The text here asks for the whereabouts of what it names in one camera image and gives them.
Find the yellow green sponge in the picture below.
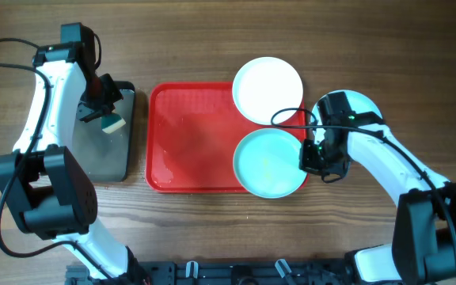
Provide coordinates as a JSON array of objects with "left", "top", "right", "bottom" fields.
[{"left": 101, "top": 112, "right": 126, "bottom": 134}]

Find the light blue plate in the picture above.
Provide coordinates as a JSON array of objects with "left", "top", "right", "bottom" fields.
[
  {"left": 310, "top": 89, "right": 383, "bottom": 144},
  {"left": 233, "top": 128, "right": 307, "bottom": 199}
]

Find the white round plate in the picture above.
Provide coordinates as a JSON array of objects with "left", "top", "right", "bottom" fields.
[{"left": 232, "top": 57, "right": 304, "bottom": 125}]

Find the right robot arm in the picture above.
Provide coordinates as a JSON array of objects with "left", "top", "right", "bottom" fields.
[{"left": 299, "top": 89, "right": 456, "bottom": 284}]

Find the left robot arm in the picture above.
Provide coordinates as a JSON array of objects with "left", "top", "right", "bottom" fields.
[{"left": 0, "top": 23, "right": 147, "bottom": 284}]

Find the black water tray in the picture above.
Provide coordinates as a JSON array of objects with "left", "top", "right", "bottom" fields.
[{"left": 71, "top": 81, "right": 135, "bottom": 183}]

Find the red plastic tray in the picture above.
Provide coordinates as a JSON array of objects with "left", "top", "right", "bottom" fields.
[{"left": 145, "top": 82, "right": 261, "bottom": 194}]

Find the black mounting rail base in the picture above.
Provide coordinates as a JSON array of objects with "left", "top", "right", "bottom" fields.
[{"left": 65, "top": 259, "right": 353, "bottom": 285}]

